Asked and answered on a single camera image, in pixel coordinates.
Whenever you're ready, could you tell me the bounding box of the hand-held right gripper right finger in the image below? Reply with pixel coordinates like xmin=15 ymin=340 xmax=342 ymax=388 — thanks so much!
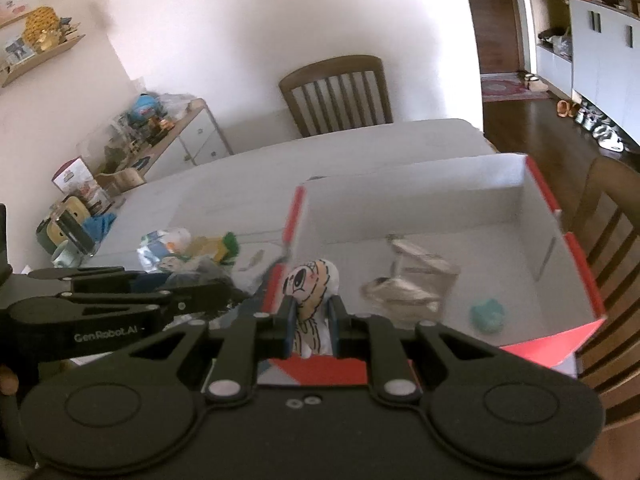
xmin=327 ymin=296 xmax=507 ymax=406

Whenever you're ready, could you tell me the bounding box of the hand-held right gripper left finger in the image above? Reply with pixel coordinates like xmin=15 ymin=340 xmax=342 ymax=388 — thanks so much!
xmin=127 ymin=296 xmax=301 ymax=405

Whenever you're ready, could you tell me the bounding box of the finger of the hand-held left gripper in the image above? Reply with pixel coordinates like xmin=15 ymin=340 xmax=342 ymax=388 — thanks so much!
xmin=69 ymin=279 xmax=242 ymax=318
xmin=27 ymin=266 xmax=128 ymax=284

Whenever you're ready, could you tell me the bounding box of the cartoon face white sachet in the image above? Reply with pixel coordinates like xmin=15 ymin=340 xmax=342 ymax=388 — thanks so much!
xmin=281 ymin=258 xmax=342 ymax=359

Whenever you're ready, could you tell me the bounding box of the red and white cardboard box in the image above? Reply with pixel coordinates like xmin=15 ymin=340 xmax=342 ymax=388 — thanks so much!
xmin=259 ymin=154 xmax=607 ymax=380

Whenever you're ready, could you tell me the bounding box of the person's left hand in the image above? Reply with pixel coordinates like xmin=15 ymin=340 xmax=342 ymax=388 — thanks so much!
xmin=0 ymin=366 xmax=21 ymax=396

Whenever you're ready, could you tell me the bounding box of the mint green mug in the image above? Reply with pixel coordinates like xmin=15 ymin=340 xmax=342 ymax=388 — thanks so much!
xmin=51 ymin=241 xmax=84 ymax=268

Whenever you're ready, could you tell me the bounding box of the clear glass jar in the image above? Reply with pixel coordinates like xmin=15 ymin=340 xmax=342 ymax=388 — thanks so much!
xmin=50 ymin=204 xmax=97 ymax=257

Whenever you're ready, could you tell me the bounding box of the beige oval soap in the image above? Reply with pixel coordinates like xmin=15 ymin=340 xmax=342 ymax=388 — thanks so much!
xmin=192 ymin=236 xmax=224 ymax=262

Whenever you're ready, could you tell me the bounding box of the blue cloth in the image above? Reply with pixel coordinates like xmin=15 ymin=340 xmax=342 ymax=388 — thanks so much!
xmin=82 ymin=213 xmax=119 ymax=245

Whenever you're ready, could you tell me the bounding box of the white printed plastic bag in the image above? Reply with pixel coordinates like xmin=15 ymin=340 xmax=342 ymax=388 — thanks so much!
xmin=137 ymin=228 xmax=194 ymax=275

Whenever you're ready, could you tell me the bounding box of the yellow lid container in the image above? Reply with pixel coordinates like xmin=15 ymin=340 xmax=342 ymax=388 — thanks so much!
xmin=36 ymin=197 xmax=92 ymax=255

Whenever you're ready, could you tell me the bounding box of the red and white printed box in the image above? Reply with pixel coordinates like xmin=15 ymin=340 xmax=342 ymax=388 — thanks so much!
xmin=52 ymin=157 xmax=97 ymax=195

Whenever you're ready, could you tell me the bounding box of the wooden curved holder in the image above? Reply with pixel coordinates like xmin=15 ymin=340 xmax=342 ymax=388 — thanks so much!
xmin=95 ymin=167 xmax=147 ymax=196

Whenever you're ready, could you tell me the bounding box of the teal small ball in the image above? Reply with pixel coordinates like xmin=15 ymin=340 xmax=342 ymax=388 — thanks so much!
xmin=468 ymin=298 xmax=505 ymax=334

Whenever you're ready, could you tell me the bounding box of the white wooden sideboard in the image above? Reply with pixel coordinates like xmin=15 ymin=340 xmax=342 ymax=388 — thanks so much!
xmin=132 ymin=98 xmax=235 ymax=182

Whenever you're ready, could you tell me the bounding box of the blue round toy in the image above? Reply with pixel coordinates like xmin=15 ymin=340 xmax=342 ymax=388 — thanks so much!
xmin=128 ymin=94 xmax=162 ymax=123

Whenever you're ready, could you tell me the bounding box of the wooden slat-back chair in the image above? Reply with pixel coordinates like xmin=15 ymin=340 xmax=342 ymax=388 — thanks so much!
xmin=278 ymin=54 xmax=395 ymax=139
xmin=569 ymin=157 xmax=640 ymax=431

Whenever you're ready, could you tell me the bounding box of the red patterned rug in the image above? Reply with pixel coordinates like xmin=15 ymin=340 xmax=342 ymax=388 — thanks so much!
xmin=480 ymin=73 xmax=549 ymax=103

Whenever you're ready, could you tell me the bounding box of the pile of shoes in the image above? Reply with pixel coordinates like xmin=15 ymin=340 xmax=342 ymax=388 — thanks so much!
xmin=574 ymin=104 xmax=627 ymax=154

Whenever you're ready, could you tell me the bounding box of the brown wooden door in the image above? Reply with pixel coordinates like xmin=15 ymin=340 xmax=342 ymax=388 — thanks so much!
xmin=461 ymin=0 xmax=527 ymax=77

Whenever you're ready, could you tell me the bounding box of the grey shoe cabinet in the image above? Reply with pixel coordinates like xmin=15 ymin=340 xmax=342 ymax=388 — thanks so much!
xmin=536 ymin=0 xmax=640 ymax=122

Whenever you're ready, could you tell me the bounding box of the wooden wall shelf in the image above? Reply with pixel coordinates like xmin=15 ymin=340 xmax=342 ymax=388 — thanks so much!
xmin=0 ymin=34 xmax=87 ymax=89

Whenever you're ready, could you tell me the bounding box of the framed wall picture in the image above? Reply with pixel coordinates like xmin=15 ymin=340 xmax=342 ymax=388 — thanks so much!
xmin=0 ymin=0 xmax=39 ymax=29

